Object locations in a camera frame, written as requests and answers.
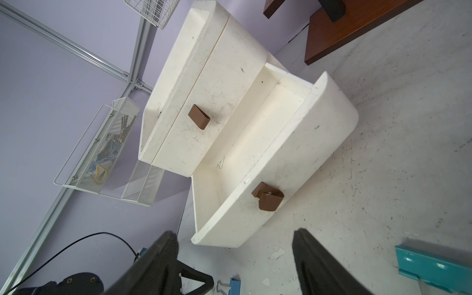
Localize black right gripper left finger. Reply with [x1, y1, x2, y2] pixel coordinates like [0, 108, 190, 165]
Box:
[104, 231, 179, 295]

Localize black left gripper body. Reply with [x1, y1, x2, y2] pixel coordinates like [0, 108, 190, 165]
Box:
[13, 272, 104, 295]

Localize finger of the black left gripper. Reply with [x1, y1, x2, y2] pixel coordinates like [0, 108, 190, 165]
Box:
[177, 261, 215, 295]

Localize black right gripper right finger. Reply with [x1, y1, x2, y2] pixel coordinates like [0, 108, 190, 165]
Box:
[292, 228, 371, 295]

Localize blue binder clip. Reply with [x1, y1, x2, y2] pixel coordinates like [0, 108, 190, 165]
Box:
[216, 278, 241, 295]

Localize white drawer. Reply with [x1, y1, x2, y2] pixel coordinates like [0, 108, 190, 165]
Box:
[191, 64, 359, 248]

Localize teal binder clip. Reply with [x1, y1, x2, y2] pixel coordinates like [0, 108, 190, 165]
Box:
[395, 245, 472, 295]

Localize white three-drawer cabinet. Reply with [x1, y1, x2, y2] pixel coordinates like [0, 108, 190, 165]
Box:
[138, 1, 281, 177]

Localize white mesh lower bin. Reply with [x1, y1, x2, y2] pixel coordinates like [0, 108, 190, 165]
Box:
[100, 161, 164, 207]

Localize white mesh bin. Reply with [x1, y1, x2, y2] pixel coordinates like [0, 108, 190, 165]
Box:
[100, 161, 164, 207]
[54, 97, 140, 195]

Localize white mesh upper bin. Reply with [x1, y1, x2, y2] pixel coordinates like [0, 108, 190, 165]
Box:
[54, 97, 140, 195]

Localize blue white cloth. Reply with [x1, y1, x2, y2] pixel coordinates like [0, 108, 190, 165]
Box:
[88, 148, 119, 185]

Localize brown wooden clothespins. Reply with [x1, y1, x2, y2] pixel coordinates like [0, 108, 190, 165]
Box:
[106, 114, 136, 144]

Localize brown wooden stepped shelf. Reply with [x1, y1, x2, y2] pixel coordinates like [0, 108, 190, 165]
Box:
[262, 0, 425, 66]

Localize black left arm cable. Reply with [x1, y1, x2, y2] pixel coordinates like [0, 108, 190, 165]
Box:
[0, 231, 141, 295]

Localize aluminium frame rail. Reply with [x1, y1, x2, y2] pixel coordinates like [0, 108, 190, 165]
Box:
[1, 1, 152, 295]

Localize white wire wall basket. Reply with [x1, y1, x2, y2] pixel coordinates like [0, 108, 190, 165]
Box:
[124, 0, 179, 30]

